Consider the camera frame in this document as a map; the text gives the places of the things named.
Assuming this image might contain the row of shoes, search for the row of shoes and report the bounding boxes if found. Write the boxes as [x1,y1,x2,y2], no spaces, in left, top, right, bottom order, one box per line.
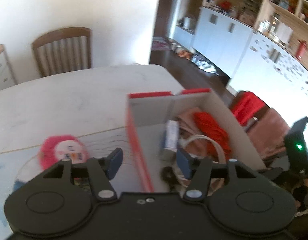
[170,42,218,75]

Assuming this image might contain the red white cardboard box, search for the red white cardboard box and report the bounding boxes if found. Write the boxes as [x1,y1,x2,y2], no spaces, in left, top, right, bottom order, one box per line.
[126,89,265,193]

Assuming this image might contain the red patterned doormat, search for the red patterned doormat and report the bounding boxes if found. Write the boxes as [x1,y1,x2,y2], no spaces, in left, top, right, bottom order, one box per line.
[151,37,170,51]

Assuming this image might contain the blue white small box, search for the blue white small box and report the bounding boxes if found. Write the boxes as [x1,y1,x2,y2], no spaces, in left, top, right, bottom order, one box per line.
[160,120,179,161]

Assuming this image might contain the pink plush toy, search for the pink plush toy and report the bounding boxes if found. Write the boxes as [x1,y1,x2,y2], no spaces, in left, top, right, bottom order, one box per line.
[38,135,90,170]

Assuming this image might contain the white wall cabinets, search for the white wall cabinets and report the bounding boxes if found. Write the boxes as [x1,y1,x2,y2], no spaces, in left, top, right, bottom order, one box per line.
[172,0,308,120]

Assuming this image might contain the wooden chair far side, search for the wooden chair far side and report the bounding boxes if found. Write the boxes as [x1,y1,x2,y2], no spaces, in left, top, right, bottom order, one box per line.
[31,27,92,77]

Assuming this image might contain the red knotted cloth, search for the red knotted cloth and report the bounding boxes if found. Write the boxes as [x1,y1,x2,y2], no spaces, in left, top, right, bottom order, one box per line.
[193,112,232,160]

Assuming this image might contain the white drawer cabinet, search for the white drawer cabinet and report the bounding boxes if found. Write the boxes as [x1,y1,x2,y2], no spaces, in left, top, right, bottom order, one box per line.
[0,44,17,90]

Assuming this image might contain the red cloth on chair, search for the red cloth on chair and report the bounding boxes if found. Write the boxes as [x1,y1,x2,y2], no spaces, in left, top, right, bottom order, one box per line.
[229,90,266,126]

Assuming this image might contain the pink scarf on chair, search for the pink scarf on chair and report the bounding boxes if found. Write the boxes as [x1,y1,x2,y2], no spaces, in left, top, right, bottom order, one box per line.
[247,108,290,160]

